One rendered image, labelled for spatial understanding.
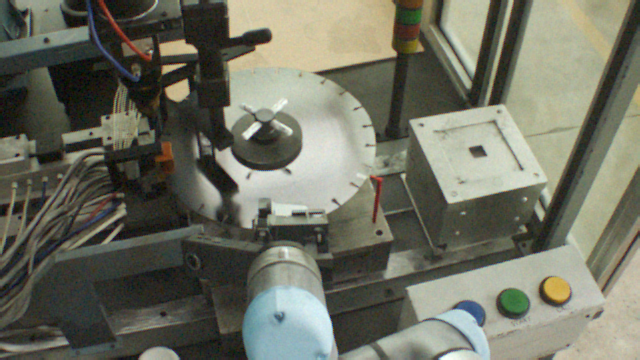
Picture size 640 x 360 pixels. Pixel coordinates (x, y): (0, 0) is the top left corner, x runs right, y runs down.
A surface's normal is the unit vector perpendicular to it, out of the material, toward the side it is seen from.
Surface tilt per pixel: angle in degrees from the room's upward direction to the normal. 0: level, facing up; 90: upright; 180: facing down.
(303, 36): 0
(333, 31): 0
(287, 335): 56
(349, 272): 90
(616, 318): 0
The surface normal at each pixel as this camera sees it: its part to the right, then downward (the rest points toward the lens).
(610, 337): 0.03, -0.64
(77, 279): 0.26, 0.75
